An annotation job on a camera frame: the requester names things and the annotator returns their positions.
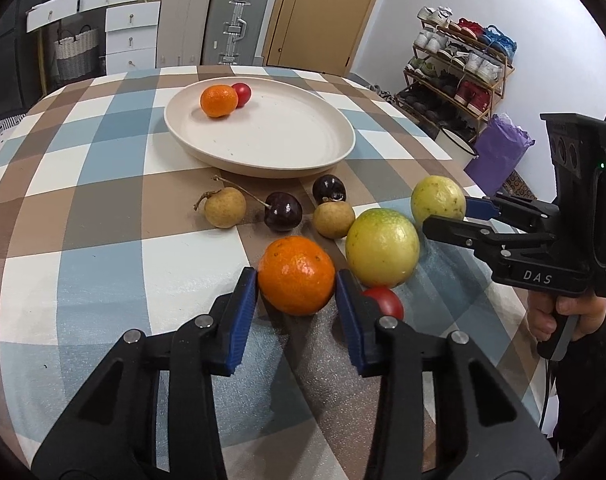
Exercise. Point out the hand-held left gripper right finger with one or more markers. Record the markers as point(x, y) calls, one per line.
point(350, 320)

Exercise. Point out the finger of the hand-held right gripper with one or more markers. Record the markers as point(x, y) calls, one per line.
point(478, 206)
point(453, 230)

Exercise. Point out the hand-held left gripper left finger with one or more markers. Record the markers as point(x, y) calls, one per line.
point(243, 320)

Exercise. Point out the small speckled passion fruit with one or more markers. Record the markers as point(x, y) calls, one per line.
point(438, 201)

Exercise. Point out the red cherry tomato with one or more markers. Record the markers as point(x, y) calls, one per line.
point(244, 94)
point(385, 302)

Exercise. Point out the large mandarin orange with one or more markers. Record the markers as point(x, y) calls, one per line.
point(295, 275)

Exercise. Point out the large yellow-green passion fruit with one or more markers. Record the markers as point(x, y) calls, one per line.
point(383, 248)

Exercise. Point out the tan longan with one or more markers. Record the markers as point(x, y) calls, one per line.
point(334, 219)
point(225, 207)

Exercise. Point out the dark red cherry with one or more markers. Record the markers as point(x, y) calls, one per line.
point(329, 188)
point(283, 211)

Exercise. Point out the cream round plate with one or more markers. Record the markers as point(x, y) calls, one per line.
point(283, 135)

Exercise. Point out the person's right forearm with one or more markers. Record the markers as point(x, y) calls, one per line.
point(593, 385)

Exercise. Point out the person's right hand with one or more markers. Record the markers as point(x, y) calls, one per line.
point(583, 315)

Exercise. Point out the brown patterned doormat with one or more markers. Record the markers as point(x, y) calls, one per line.
point(520, 185)

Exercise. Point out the purple gift bag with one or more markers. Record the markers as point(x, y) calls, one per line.
point(498, 152)

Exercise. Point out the white enamel basin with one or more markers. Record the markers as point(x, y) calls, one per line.
point(453, 147)

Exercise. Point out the wooden shoe rack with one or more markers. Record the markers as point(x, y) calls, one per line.
point(504, 80)

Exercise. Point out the rows of racked shoes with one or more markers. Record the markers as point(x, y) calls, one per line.
point(470, 62)

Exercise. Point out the checked tablecloth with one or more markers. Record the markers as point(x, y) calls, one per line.
point(108, 240)

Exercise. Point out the small mandarin orange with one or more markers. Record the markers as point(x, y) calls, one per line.
point(219, 101)

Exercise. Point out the tan wooden door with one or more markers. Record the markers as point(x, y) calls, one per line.
point(323, 10)

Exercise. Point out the striped floor rug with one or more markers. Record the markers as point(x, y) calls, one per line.
point(10, 122)

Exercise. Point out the beige suitcase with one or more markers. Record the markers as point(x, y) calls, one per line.
point(185, 20)

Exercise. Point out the silver suitcase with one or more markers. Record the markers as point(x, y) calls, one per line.
point(218, 10)

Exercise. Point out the woven two-tone basket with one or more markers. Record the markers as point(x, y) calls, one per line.
point(78, 55)

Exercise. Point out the white drawer cabinet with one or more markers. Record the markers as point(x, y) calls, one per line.
point(133, 17)

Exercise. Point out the dark grey refrigerator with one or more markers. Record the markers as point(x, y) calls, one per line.
point(8, 70)

